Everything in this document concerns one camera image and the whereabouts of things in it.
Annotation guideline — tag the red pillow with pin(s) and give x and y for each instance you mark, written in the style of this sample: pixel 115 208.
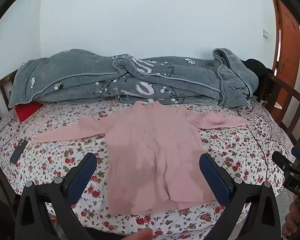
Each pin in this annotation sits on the red pillow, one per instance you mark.
pixel 27 110

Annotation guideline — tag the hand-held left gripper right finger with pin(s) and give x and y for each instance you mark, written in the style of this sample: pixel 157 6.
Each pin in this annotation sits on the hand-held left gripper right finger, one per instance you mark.
pixel 216 177

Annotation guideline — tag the grey floral blanket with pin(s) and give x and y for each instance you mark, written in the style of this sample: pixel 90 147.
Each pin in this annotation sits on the grey floral blanket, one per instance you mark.
pixel 90 80

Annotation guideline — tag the white wall switch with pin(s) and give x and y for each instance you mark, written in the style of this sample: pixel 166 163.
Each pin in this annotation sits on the white wall switch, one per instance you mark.
pixel 265 34

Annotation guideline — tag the black remote control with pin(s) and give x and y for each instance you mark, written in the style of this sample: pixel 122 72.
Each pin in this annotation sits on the black remote control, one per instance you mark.
pixel 18 151

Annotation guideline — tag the person's right hand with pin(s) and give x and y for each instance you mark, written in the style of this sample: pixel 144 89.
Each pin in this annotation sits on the person's right hand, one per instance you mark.
pixel 291 217

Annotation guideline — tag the person's left hand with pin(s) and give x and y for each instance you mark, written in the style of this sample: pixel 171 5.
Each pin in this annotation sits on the person's left hand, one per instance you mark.
pixel 140 234

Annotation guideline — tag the dark wooden bed frame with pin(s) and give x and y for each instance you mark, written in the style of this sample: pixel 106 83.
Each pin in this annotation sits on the dark wooden bed frame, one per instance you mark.
pixel 291 105

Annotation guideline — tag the pink knit sweater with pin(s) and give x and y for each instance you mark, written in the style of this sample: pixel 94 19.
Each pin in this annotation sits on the pink knit sweater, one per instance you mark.
pixel 150 155

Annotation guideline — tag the black garment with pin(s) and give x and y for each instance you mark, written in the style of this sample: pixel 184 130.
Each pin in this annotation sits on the black garment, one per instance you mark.
pixel 258 70

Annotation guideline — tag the orange wooden door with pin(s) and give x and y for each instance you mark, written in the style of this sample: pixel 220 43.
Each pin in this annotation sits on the orange wooden door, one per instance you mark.
pixel 287 42

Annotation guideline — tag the floral bed sheet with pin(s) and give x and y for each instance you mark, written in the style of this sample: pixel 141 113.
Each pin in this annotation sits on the floral bed sheet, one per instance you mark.
pixel 52 155

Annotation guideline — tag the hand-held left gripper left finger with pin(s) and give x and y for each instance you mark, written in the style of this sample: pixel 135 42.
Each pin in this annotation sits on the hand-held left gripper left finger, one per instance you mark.
pixel 82 178

